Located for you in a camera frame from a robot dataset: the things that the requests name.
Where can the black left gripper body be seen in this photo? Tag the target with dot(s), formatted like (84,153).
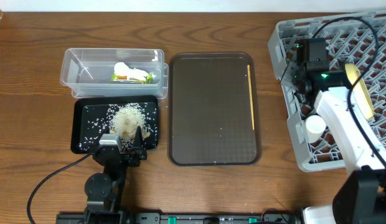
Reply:
(124,154)

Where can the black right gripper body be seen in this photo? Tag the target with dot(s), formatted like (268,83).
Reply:
(299,74)

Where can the white cup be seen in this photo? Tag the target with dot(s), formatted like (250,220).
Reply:
(315,126)

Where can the yellow plate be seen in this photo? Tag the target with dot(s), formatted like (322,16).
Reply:
(360,91)

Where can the green snack wrapper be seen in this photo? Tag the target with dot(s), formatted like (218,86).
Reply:
(146,79)

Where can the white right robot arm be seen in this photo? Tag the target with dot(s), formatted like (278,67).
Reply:
(343,105)

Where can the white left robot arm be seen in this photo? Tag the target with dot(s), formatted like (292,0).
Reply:
(104,190)

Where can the spilled rice food waste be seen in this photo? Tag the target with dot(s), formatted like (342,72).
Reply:
(125,123)

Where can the black waste tray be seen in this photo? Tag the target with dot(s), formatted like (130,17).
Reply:
(92,118)

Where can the grey dishwasher rack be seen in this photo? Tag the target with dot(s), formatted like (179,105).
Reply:
(347,42)

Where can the clear plastic waste bin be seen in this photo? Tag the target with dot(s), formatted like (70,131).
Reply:
(88,71)

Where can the right wooden chopstick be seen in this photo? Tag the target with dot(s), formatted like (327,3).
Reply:
(251,96)

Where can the dark brown serving tray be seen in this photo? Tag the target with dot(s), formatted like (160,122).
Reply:
(209,110)

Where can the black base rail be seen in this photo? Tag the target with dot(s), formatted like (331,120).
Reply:
(211,218)

